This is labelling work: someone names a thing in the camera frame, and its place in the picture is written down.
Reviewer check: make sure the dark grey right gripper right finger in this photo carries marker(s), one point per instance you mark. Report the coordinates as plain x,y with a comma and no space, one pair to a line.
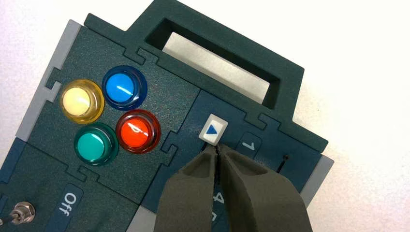
261,205

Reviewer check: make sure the dark teal grey control box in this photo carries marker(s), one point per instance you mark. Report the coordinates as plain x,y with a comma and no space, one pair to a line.
179,83

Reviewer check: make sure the yellow round push button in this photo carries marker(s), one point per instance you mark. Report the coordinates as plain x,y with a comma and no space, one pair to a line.
81,101

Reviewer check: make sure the orange round push button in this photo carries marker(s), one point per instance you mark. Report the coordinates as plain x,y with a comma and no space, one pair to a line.
138,131

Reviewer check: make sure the metal toggle switch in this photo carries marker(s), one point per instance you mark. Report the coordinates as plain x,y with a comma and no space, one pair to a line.
22,212

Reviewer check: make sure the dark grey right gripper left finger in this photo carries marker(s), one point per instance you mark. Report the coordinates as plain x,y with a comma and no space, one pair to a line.
189,205

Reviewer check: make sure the green round push button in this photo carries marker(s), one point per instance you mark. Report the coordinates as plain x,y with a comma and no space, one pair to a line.
96,144

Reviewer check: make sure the blue round push button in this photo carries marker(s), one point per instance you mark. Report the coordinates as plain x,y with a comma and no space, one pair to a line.
124,88

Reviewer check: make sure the white slider knob blue triangle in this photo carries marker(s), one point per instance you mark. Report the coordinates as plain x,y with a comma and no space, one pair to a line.
213,129

